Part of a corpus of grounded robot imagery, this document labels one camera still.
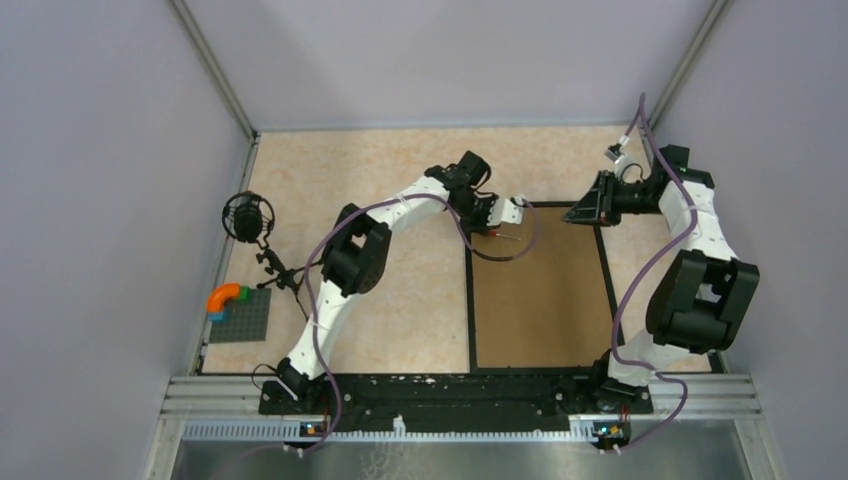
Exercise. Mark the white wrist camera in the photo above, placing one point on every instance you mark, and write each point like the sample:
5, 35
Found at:
509, 210
616, 152

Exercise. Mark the grey brick baseplate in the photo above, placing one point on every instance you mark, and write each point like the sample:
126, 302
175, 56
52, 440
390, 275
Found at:
244, 319

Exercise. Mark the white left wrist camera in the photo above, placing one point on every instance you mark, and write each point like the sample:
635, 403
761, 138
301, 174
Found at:
509, 210

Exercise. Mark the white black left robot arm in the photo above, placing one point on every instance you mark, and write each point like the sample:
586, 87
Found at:
354, 255

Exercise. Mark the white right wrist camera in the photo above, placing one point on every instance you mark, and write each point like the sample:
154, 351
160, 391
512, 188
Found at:
616, 152

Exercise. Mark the black microphone on stand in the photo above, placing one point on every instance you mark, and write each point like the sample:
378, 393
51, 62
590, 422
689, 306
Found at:
249, 218

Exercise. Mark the aluminium front frame rail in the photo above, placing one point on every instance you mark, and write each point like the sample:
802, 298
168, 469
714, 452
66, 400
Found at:
226, 408

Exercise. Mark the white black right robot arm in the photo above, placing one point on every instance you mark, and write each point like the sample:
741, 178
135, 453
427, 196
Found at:
700, 303

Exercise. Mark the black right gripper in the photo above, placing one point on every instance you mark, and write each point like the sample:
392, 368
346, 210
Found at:
587, 210

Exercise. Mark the black wooden picture frame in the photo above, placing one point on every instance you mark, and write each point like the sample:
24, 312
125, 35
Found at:
545, 302

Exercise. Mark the blue red handled screwdriver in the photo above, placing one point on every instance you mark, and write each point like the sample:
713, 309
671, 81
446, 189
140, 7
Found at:
498, 234

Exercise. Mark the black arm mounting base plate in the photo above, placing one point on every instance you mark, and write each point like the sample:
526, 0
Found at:
492, 402

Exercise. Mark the orange curved toy brick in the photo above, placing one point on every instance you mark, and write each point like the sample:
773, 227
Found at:
218, 297

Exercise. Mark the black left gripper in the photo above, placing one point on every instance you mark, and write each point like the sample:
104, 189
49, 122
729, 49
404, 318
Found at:
481, 226

